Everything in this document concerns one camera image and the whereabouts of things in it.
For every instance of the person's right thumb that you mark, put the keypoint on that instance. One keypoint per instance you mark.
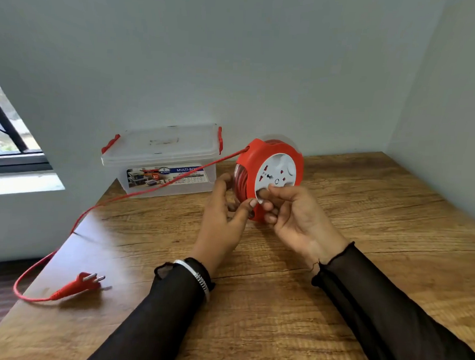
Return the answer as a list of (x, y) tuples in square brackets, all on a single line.
[(278, 191)]

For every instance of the person's left forearm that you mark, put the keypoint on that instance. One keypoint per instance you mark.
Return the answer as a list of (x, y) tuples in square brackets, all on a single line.
[(158, 319)]

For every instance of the person's left thumb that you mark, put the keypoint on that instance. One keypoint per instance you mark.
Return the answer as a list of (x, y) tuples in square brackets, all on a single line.
[(245, 213)]

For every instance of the clear plastic storage box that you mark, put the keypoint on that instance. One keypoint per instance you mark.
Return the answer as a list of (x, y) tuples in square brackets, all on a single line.
[(164, 160)]

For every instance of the person's right hand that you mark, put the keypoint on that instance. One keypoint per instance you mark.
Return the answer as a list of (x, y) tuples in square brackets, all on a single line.
[(302, 223)]

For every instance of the person's right forearm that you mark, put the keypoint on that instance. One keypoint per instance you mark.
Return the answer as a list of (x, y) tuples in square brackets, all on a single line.
[(392, 319)]

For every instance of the window frame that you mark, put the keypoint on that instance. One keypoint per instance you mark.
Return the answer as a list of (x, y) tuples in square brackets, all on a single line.
[(13, 139)]

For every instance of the red two-pin plug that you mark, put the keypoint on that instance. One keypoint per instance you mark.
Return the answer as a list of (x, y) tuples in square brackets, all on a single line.
[(80, 284)]

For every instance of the person's left hand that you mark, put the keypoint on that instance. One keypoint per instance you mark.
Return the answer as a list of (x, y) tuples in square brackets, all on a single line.
[(216, 231)]

